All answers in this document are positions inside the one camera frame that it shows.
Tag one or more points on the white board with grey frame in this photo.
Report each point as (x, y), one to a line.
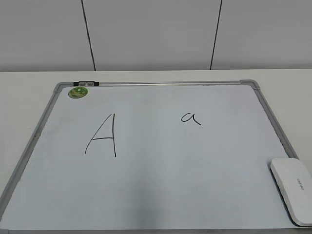
(191, 157)

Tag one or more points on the white whiteboard eraser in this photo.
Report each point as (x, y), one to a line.
(295, 184)

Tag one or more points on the round green magnet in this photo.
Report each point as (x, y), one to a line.
(78, 92)

